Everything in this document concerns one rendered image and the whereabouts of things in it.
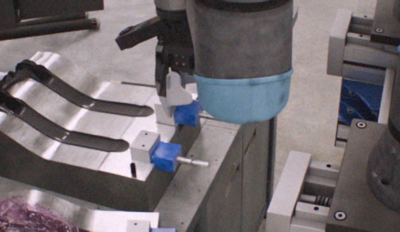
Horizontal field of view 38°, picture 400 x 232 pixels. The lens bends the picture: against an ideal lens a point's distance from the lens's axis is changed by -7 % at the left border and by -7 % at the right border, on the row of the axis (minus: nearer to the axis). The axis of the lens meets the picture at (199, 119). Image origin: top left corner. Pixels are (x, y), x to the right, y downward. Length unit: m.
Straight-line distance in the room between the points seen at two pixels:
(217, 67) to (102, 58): 1.10
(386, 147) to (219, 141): 0.54
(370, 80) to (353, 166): 0.45
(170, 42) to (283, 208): 0.37
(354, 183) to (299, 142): 1.73
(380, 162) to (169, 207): 0.46
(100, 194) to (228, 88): 0.68
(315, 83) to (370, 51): 1.68
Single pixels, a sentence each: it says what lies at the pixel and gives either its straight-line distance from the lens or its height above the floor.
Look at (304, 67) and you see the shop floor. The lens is 3.00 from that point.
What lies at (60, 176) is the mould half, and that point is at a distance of 1.13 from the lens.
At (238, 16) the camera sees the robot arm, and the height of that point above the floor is 1.38.
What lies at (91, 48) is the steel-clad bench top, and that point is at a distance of 1.60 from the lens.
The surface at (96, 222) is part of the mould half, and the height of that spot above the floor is 0.85.
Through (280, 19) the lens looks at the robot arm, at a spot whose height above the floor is 1.37.
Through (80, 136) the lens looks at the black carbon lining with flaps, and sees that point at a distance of 1.16.
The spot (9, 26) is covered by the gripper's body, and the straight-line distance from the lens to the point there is 0.42.
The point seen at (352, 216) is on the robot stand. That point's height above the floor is 1.04.
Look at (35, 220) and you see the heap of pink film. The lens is 0.97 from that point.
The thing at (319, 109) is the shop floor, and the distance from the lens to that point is 2.72.
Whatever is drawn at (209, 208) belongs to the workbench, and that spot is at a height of 0.57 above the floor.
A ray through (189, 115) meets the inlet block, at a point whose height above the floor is 0.92.
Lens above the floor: 1.57
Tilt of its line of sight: 36 degrees down
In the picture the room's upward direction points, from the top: 3 degrees counter-clockwise
